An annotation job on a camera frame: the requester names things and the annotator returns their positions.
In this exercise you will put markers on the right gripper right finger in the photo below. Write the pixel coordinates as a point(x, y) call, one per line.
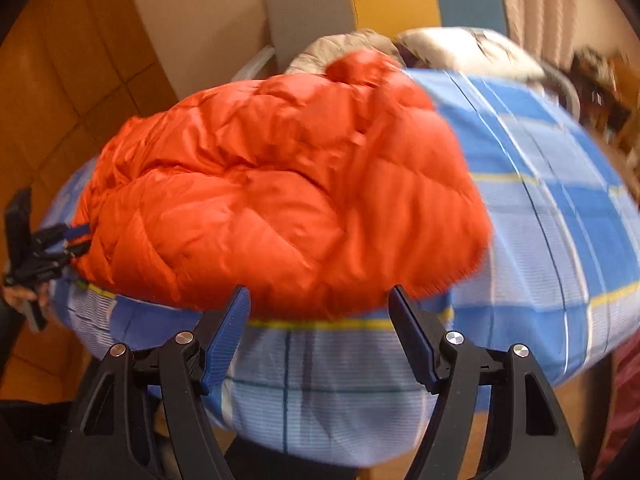
point(526, 436)

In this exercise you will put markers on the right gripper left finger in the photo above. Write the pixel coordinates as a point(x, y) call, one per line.
point(112, 433)

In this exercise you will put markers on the orange quilted down jacket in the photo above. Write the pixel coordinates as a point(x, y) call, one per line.
point(318, 193)

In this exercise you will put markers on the left hand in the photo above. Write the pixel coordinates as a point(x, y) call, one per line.
point(19, 298)

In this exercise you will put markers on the red ruffled bedspread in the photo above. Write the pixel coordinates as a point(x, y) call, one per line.
point(619, 457)

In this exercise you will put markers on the wooden wardrobe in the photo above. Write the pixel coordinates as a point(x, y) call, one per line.
point(72, 72)

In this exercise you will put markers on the grey yellow blue headboard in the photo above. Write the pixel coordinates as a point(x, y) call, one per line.
point(295, 24)

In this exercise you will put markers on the white patterned pillow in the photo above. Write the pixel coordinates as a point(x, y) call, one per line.
point(475, 51)

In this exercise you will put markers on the pink patterned curtain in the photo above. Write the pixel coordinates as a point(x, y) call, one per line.
point(544, 28)

